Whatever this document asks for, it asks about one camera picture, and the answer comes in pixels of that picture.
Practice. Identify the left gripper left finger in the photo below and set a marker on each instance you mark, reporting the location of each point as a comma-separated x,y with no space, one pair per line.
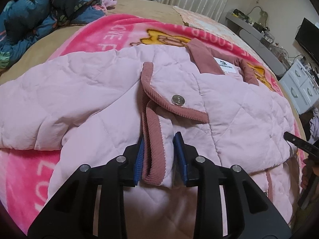
90,204

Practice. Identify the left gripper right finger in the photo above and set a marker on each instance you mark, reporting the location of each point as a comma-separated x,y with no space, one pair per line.
229,203

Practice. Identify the pink quilted jacket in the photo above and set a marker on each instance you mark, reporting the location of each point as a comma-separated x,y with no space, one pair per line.
112,109

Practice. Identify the purple hanging cloth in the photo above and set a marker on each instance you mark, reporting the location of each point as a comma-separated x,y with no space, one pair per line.
314,126

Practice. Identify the pink cartoon fleece blanket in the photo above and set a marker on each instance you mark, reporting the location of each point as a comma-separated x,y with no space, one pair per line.
22,179

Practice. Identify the white drawer cabinet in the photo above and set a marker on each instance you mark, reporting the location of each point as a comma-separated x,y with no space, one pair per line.
301,87

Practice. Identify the grey curved dressing table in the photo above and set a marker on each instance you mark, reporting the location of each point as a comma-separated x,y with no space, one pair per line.
253,38

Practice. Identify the blue floral quilt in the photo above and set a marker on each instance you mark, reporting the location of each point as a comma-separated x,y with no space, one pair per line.
25,22

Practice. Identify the black wall television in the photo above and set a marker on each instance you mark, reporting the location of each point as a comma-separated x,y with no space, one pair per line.
308,37

